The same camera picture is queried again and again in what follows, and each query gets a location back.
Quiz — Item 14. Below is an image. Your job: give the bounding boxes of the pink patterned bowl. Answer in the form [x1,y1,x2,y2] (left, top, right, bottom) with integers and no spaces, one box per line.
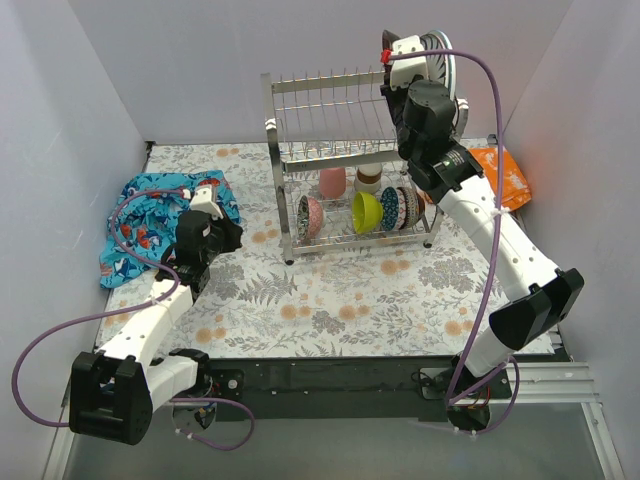
[297,195,324,241]

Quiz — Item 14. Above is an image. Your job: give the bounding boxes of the aluminium frame rail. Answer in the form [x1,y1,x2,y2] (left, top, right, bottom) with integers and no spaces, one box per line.
[44,362,623,479]

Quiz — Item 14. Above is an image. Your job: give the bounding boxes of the floral table mat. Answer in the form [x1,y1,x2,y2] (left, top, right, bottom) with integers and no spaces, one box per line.
[94,137,555,361]

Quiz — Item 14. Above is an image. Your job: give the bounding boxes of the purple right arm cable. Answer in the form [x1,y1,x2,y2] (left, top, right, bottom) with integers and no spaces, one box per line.
[392,49,521,435]

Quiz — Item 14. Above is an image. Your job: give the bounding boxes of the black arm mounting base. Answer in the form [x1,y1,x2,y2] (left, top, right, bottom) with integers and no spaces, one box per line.
[173,356,512,432]

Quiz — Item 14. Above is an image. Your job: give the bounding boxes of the white plate blue rays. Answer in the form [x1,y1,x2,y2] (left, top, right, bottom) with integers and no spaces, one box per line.
[420,29,457,100]

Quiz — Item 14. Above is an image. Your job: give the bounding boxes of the white brown steel cup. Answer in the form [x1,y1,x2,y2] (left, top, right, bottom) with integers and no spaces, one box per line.
[354,163,382,194]

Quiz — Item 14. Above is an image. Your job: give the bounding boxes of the orange white folded cloth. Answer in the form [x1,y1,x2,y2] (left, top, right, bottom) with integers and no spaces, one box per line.
[470,146,531,211]

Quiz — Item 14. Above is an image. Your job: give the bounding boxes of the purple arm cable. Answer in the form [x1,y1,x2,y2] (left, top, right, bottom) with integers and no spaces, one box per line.
[392,49,521,435]
[10,188,256,451]

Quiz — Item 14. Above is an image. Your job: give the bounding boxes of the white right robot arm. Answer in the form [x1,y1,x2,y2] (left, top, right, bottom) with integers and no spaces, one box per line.
[380,73,584,401]

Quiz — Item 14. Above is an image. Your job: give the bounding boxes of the blue shark print cloth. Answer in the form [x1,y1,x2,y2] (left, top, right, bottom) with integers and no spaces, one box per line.
[99,170,241,289]

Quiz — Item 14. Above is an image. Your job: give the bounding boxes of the pink plastic cup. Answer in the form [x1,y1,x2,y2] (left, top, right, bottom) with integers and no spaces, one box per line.
[319,167,346,199]

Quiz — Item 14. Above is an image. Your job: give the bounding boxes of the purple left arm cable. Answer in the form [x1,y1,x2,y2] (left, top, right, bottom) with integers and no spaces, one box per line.
[10,188,256,451]

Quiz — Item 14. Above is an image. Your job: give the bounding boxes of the white blue patterned bowl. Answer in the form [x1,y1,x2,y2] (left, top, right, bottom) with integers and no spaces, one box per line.
[380,187,406,231]

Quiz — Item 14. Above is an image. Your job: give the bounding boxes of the steel two-tier dish rack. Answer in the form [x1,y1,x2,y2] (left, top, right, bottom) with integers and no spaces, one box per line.
[260,71,444,264]

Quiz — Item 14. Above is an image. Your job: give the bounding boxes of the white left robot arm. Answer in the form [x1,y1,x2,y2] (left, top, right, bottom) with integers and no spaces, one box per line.
[69,206,242,445]

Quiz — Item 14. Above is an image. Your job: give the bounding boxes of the lime green bowl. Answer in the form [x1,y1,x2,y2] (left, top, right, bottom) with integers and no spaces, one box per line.
[352,192,383,234]

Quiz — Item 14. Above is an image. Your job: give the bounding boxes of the beige bowl with patterned outside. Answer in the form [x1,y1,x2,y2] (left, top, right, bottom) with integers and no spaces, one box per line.
[398,187,424,230]

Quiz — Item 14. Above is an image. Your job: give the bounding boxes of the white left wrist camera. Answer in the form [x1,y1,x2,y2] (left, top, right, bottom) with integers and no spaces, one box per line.
[182,184,223,221]

